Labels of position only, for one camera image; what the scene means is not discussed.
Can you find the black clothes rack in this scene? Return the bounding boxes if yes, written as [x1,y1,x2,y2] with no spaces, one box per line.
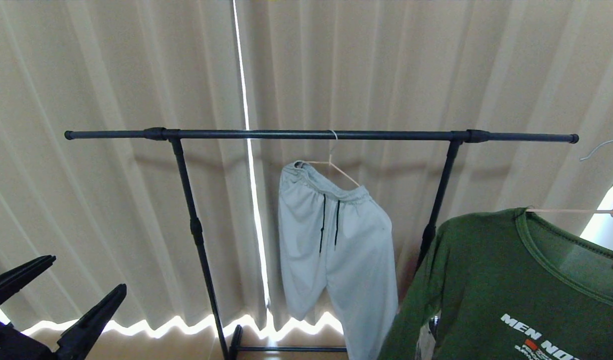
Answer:
[64,127,580,360]

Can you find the pale grey shorts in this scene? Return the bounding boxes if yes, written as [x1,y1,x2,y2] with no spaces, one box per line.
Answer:
[278,160,400,360]

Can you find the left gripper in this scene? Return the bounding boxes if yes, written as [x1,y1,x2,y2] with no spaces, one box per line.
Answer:
[0,255,128,360]

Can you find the beige curtain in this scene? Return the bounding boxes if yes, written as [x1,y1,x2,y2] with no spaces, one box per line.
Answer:
[0,0,613,337]

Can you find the green garment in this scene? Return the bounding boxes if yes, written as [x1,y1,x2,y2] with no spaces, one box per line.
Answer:
[376,207,613,360]

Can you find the pink clothes hanger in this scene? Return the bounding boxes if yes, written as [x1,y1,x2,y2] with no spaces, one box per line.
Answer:
[294,130,361,188]
[525,139,613,220]

